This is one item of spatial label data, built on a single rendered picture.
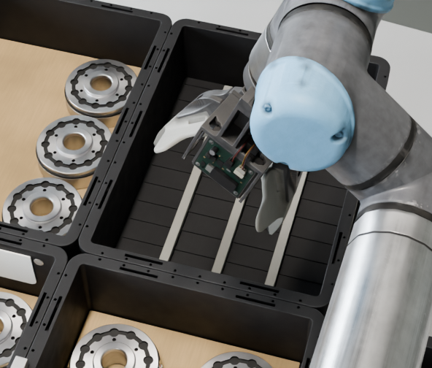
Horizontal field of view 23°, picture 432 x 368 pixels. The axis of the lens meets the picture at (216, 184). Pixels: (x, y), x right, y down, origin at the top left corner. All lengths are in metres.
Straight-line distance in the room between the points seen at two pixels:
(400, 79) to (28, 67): 0.59
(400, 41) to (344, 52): 1.00
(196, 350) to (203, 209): 0.21
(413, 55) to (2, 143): 0.69
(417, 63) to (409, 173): 0.95
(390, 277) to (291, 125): 0.13
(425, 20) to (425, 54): 1.09
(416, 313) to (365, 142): 0.13
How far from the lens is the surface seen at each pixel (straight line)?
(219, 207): 1.38
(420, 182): 0.82
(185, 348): 1.27
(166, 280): 1.20
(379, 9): 0.84
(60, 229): 1.33
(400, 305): 0.76
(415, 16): 2.87
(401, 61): 1.75
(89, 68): 1.51
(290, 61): 0.77
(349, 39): 0.80
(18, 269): 1.28
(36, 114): 1.50
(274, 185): 1.03
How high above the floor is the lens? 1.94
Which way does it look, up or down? 52 degrees down
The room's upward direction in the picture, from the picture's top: straight up
